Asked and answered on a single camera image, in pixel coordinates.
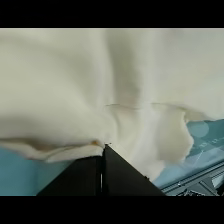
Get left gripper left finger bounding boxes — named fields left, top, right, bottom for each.
left=36, top=155, right=103, bottom=197

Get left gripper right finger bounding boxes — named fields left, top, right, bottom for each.
left=101, top=143, right=166, bottom=197

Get cream white garment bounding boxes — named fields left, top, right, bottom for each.
left=0, top=28, right=224, bottom=182

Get silver frame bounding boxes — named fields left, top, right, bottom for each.
left=161, top=159, right=224, bottom=197

